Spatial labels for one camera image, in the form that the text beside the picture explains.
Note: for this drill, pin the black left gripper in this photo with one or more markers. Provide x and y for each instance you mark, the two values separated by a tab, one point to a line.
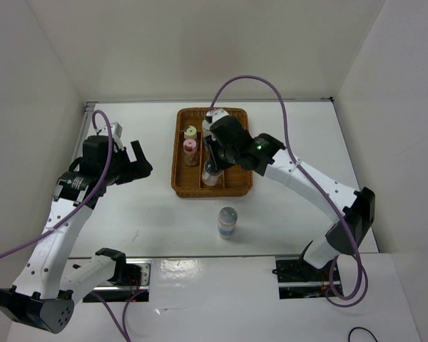
140	167

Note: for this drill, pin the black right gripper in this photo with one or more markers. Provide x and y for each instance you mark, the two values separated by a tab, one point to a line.
219	163

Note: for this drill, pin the pink-cap spice bottle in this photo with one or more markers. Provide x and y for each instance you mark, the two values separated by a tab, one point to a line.
190	151

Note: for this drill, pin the small black-cap pepper bottle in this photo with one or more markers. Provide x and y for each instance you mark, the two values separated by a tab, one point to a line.
210	174

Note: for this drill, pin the silver-lid white shaker bottle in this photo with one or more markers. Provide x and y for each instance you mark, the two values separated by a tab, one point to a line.
206	132

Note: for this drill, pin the yellow-cap spice bottle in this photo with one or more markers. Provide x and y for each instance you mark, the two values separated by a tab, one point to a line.
190	135

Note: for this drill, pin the silver-lid blue-label bottle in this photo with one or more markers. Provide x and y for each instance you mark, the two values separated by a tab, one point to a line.
227	220

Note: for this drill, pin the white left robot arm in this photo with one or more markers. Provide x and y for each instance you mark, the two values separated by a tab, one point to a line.
41	296

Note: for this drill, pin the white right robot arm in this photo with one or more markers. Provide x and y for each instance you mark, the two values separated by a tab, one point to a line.
351	211

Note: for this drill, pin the brown wicker divided tray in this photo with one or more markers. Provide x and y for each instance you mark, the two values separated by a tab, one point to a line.
187	181

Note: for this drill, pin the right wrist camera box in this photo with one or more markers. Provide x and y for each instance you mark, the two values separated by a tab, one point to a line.
215	115

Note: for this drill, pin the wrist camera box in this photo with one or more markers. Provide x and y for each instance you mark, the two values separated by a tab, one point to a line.
115	128
215	115

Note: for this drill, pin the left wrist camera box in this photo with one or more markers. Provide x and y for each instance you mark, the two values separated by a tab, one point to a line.
115	128

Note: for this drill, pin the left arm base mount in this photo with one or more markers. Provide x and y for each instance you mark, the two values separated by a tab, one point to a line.
134	286

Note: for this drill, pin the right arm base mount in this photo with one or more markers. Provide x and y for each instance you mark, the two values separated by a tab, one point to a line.
298	280

